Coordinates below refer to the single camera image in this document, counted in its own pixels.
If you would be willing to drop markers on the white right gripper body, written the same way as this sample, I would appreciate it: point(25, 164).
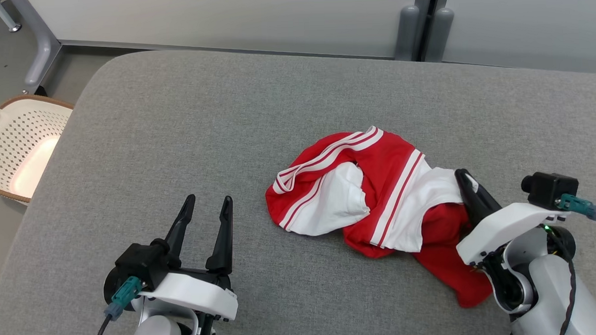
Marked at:
point(508, 224)

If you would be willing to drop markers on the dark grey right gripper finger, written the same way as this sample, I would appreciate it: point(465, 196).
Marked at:
point(469, 201)
point(487, 203)

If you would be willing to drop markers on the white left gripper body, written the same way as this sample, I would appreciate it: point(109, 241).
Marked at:
point(193, 292)

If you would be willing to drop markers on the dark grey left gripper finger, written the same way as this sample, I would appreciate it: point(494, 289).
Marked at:
point(181, 231)
point(223, 239)

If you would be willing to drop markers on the red white striped garment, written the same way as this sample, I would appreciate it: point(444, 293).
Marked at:
point(393, 184)

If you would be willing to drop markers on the white perforated laundry basket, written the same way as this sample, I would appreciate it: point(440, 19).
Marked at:
point(14, 147)

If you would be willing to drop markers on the grey curved furniture leg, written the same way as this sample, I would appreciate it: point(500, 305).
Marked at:
point(41, 47)

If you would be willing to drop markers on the thin grey metal leg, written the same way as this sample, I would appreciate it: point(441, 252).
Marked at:
point(5, 16)

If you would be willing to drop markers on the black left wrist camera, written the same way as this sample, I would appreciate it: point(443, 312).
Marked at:
point(142, 262)

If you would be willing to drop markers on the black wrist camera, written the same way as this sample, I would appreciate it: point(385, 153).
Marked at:
point(142, 262)
point(551, 188)

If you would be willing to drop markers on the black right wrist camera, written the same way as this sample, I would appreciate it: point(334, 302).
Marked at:
point(551, 188)

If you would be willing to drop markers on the grey cylinder post foot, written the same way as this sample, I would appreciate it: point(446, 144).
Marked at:
point(408, 32)
point(439, 33)

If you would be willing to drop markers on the grey metal partition post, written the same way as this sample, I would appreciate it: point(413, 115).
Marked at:
point(434, 14)

